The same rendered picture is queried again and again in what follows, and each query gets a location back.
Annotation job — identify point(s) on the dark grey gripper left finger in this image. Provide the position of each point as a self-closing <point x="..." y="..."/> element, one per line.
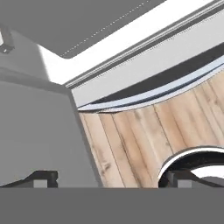
<point x="43" y="175"/>

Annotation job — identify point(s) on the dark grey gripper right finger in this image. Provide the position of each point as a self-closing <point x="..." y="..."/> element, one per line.
<point x="178" y="175"/>

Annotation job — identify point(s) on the grey fridge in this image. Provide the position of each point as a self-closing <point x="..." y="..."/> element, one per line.
<point x="38" y="131"/>

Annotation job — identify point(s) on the white-rimmed black round thing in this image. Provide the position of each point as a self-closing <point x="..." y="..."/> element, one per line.
<point x="186" y="159"/>

